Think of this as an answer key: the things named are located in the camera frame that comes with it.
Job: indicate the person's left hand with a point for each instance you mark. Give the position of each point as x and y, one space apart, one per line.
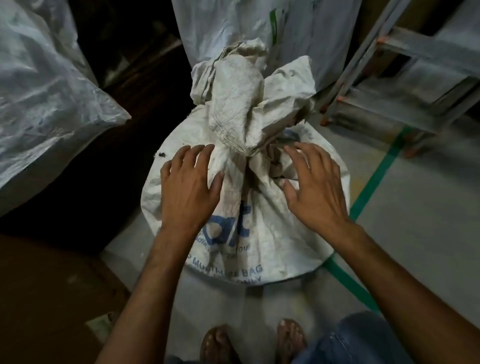
185 195

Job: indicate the person's right forearm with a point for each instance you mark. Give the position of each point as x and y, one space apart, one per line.
405 300

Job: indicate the white woven sack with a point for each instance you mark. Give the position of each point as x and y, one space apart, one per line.
258 112

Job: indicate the person's left forearm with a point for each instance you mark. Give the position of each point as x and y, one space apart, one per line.
150 300

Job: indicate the tall white sack green mark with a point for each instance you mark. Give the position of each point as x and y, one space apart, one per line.
225 22

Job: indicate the brown cardboard box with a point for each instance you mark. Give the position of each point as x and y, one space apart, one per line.
45 300

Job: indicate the large white sack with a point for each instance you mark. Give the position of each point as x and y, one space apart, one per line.
45 93

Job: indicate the aluminium step ladder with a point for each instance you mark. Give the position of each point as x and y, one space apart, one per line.
412 48

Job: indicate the person's right hand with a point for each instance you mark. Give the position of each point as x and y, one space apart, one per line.
322 198

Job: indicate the person's right leg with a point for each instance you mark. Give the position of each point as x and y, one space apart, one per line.
352 341

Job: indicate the person's right foot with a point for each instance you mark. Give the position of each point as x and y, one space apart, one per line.
290 339

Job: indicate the dark wooden panel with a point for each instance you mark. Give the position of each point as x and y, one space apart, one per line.
131 93

